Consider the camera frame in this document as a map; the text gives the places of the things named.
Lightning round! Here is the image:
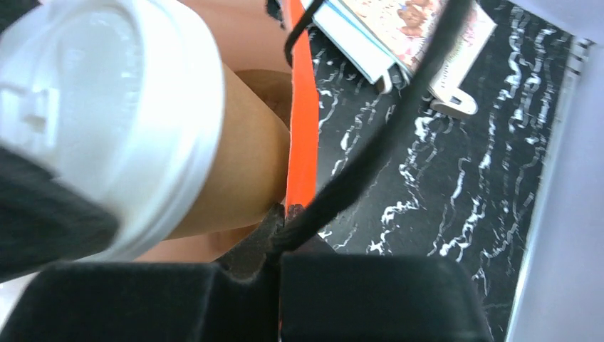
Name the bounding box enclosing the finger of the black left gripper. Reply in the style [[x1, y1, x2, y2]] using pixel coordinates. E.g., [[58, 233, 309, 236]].
[[1, 148, 119, 282]]

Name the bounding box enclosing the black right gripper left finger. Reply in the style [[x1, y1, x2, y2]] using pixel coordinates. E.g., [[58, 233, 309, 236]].
[[0, 204, 287, 342]]

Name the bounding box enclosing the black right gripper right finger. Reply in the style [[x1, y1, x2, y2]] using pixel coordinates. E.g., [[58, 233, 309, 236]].
[[278, 225, 491, 341]]

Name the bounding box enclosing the white cup lid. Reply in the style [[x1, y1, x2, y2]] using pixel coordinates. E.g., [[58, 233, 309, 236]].
[[1, 1, 225, 261]]

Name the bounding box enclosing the orange paper bag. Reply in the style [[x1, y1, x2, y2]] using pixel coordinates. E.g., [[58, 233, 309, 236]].
[[142, 1, 473, 265]]

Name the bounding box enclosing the light blue paper bag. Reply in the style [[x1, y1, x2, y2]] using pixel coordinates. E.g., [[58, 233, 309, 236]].
[[313, 1, 410, 88]]

